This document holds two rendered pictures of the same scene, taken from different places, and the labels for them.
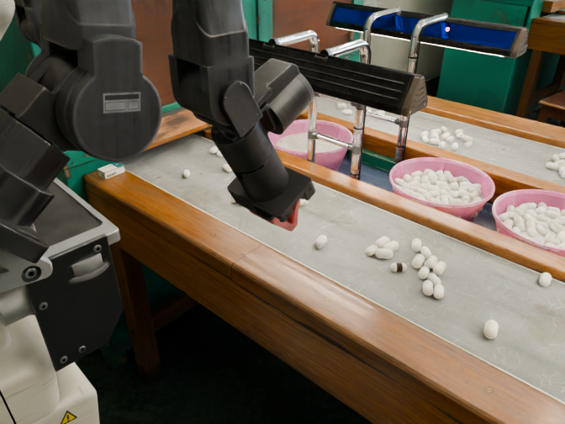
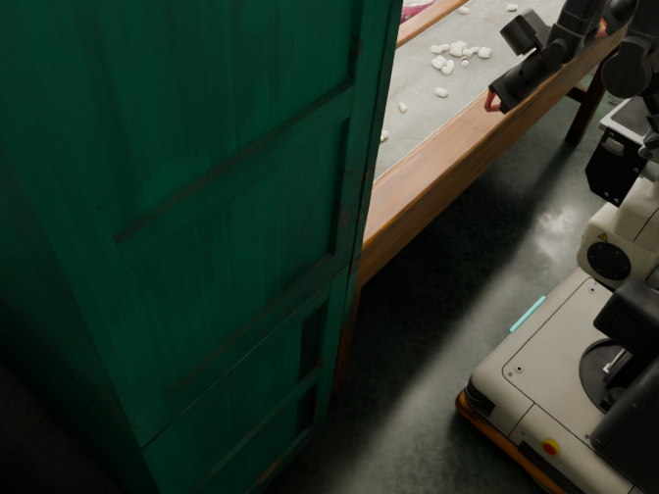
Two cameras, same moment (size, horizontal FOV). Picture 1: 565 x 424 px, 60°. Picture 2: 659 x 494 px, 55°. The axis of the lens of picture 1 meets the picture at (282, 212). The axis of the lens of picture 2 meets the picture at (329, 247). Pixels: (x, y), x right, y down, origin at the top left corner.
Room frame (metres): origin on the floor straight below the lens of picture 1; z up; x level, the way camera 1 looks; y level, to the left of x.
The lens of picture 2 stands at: (1.28, 1.36, 1.83)
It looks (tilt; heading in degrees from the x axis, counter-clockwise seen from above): 51 degrees down; 265
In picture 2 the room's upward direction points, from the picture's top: 6 degrees clockwise
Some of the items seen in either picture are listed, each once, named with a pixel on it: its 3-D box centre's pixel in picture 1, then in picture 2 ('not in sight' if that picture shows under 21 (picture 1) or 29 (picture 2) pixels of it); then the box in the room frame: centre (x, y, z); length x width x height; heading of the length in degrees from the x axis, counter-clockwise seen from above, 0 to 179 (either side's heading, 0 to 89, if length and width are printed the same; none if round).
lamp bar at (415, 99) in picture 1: (294, 64); not in sight; (1.11, -0.03, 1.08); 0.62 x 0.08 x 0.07; 48
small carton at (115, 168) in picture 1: (111, 170); not in sight; (1.18, 0.46, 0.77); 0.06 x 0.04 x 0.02; 138
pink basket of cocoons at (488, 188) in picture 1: (438, 194); not in sight; (1.14, -0.42, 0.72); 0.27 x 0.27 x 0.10
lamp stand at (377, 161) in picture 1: (397, 91); not in sight; (1.47, -0.35, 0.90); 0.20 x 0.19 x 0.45; 48
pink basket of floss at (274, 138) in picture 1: (309, 149); not in sight; (1.43, -0.09, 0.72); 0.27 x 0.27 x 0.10
